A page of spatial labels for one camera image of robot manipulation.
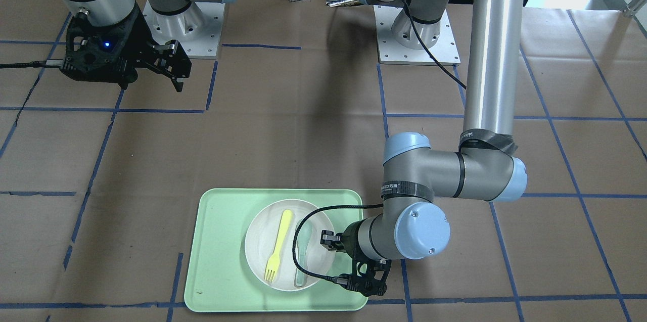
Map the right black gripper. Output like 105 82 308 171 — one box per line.
135 39 192 93

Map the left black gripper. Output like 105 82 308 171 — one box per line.
320 221 365 257

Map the white round plate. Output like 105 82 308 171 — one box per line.
245 199 335 292

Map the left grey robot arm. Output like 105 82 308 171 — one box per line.
321 0 527 260

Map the yellow plastic fork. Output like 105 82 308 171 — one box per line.
264 209 294 283

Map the grey-green spoon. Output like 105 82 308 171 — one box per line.
294 241 309 288

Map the brown paper table cover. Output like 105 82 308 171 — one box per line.
1 0 646 321

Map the light green tray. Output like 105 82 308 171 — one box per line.
184 188 368 312

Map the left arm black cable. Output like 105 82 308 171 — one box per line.
292 204 386 282

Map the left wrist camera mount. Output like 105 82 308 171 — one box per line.
332 258 391 297

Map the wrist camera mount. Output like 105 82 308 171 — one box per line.
332 258 391 297
60 4 156 90

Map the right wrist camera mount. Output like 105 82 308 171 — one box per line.
60 4 156 90

